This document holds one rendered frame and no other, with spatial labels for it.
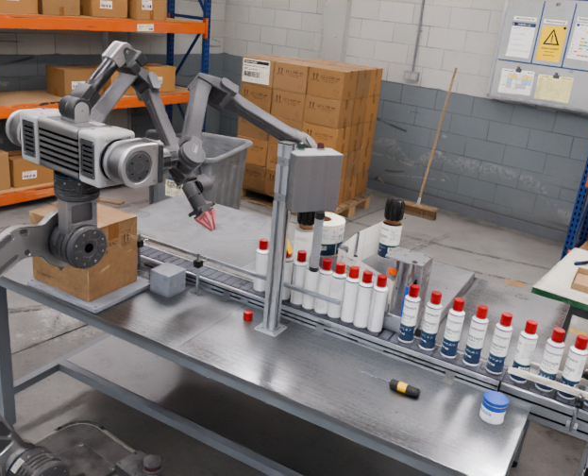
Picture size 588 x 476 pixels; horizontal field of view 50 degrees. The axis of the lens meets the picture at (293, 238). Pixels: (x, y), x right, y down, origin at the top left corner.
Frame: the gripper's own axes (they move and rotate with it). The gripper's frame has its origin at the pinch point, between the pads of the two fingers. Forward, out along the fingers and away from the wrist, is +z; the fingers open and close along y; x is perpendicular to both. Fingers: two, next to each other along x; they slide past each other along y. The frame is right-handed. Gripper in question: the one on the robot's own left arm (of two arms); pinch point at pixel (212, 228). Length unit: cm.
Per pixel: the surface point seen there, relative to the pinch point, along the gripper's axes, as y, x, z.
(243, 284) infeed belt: -0.7, 0.0, 24.8
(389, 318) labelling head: 2, -48, 60
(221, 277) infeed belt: -0.7, 7.8, 18.1
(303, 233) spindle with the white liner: 23.8, -19.8, 19.1
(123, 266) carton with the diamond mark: -27.4, 23.7, -3.2
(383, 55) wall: 464, 72, -109
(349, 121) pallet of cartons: 336, 85, -52
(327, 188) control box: -8, -58, 11
